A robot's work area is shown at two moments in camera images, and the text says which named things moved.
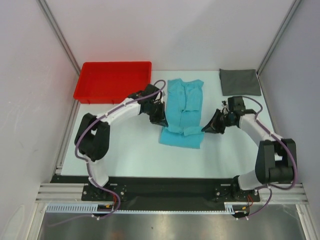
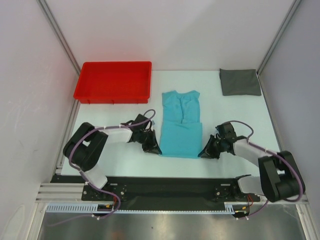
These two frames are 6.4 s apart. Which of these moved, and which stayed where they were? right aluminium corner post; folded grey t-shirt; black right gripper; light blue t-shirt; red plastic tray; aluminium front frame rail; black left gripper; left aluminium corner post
Moved: black left gripper; black right gripper; light blue t-shirt
Stayed: aluminium front frame rail; left aluminium corner post; folded grey t-shirt; right aluminium corner post; red plastic tray
